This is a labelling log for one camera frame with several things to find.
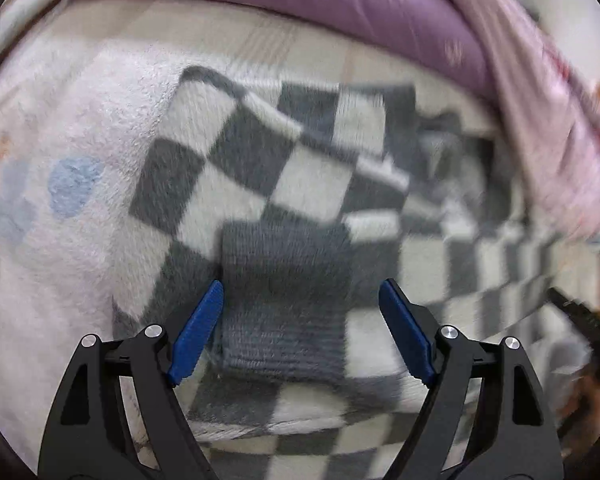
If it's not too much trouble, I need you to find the grey white checkered sweater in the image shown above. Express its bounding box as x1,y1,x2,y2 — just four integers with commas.
111,65,571,480

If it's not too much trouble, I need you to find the purple quilt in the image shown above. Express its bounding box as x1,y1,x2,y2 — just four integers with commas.
70,0,501,106

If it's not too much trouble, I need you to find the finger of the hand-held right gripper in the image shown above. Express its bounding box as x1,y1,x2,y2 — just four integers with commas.
548,286,600,341

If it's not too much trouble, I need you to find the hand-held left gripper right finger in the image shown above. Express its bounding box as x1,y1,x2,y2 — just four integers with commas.
378,278,565,480

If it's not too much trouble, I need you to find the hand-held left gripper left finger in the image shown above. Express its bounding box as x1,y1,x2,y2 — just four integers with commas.
38,280,225,480

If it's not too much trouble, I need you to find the white fleece blanket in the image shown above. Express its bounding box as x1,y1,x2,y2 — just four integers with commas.
0,0,481,476

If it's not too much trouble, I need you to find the pink printed cloth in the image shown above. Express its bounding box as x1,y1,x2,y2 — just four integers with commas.
425,0,600,246

